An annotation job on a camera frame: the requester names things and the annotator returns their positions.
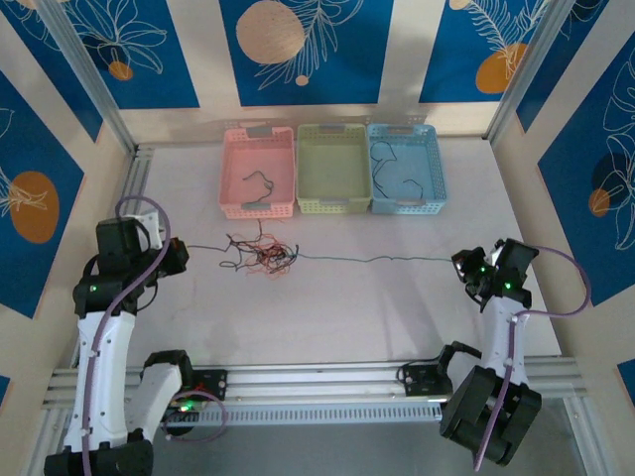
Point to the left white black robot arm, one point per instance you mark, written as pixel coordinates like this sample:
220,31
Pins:
104,357

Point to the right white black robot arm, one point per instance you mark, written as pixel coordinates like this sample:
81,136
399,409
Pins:
501,337

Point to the pink plastic basket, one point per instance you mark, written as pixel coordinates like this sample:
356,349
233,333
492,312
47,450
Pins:
238,154

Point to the blue plastic basket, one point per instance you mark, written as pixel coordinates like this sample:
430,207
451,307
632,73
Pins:
407,158

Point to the circuit board with green light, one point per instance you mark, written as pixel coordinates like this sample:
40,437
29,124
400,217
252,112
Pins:
181,409

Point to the green plastic basket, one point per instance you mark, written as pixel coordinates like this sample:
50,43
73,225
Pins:
332,168

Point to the blue floral wall poster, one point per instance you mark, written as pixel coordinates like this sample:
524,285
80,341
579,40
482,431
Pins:
30,149
585,49
595,223
54,59
347,49
149,59
446,49
627,377
4,391

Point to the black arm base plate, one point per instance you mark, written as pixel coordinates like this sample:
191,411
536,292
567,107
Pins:
213,384
419,382

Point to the aluminium frame post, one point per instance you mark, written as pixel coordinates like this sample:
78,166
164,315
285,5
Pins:
526,74
88,74
590,446

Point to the aluminium frame beam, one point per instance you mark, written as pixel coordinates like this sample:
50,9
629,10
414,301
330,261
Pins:
322,379

